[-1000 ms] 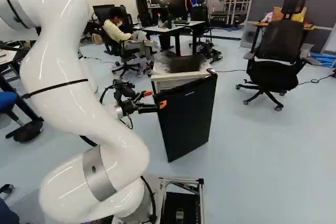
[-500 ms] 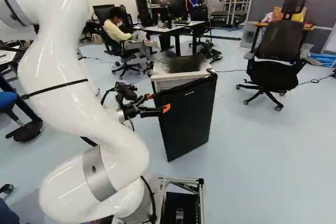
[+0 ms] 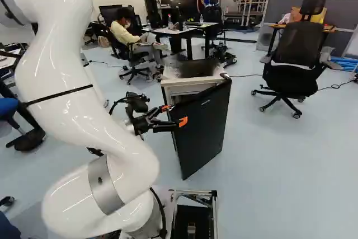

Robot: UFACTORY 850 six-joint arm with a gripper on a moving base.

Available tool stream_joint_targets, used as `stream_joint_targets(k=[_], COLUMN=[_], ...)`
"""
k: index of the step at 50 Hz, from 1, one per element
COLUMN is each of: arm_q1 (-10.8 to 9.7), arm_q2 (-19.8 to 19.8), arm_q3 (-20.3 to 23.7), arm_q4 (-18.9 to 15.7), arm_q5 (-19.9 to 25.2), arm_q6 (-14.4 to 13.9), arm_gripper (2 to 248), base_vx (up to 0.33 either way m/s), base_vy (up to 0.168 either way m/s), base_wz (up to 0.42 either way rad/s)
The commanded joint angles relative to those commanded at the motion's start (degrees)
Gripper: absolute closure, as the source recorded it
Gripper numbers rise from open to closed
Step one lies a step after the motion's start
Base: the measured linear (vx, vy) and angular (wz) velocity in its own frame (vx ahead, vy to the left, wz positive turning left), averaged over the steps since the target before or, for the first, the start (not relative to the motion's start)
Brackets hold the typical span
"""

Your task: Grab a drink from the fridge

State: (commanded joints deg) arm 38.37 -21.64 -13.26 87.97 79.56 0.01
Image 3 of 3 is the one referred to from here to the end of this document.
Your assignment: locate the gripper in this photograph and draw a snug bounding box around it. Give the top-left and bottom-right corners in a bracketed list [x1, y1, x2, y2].
[130, 105, 189, 137]

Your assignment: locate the black fridge door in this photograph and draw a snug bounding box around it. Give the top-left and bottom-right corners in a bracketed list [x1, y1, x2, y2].
[167, 77, 233, 181]

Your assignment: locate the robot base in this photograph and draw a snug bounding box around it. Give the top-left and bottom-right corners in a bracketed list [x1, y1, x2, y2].
[167, 188, 219, 239]

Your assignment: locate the small fridge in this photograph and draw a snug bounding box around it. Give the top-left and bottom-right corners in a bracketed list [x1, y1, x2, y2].
[160, 59, 232, 111]

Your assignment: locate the black desk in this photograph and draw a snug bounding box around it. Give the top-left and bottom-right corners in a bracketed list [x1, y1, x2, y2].
[140, 21, 219, 60]

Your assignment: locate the person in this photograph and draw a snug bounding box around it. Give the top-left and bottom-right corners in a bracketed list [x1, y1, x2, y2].
[110, 7, 172, 69]

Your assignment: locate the black mesh office chair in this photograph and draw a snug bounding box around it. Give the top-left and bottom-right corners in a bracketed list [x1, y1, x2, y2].
[251, 0, 343, 120]

